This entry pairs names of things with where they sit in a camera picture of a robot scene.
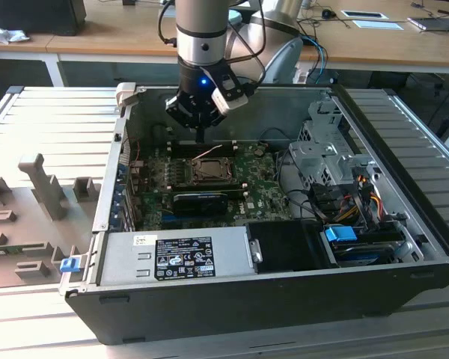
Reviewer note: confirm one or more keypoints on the beige case latch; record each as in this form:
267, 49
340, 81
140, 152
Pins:
125, 93

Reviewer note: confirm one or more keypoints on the black monitor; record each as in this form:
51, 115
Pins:
33, 16

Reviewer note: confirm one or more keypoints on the metal disk bay cage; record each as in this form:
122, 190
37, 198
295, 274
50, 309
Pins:
314, 149

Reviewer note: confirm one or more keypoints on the CPU socket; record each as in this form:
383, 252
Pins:
193, 175

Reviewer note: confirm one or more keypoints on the black PC case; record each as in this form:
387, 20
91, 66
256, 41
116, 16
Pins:
247, 310

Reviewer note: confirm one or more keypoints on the wooden desk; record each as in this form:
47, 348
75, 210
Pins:
116, 33

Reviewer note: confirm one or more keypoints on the hard disk in blue carrier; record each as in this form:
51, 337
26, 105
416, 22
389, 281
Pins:
338, 235

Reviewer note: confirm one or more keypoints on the black graphics card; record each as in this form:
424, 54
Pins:
200, 205

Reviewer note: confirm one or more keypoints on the grey tablet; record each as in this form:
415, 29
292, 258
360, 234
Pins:
434, 24

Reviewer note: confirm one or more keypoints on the black computer mouse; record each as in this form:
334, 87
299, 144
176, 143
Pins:
328, 13

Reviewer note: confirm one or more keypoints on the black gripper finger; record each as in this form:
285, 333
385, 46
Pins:
185, 110
207, 112

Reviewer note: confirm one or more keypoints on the green motherboard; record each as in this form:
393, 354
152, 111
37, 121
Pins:
262, 194

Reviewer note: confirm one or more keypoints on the black RAM slot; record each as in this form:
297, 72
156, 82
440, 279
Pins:
179, 143
179, 151
179, 147
179, 155
209, 189
209, 186

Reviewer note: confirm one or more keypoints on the blue case latch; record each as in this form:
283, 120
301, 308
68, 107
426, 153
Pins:
68, 265

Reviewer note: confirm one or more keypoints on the silver coin battery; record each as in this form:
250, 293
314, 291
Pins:
260, 151

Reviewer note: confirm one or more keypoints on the silver power supply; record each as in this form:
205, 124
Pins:
116, 258

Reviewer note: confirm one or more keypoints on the white cup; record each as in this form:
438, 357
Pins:
308, 3

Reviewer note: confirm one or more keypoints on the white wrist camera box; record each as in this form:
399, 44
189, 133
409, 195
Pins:
228, 97

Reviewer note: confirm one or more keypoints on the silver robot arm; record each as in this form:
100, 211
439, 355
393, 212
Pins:
200, 37

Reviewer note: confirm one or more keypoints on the green RAM stick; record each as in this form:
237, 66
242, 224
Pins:
7, 250

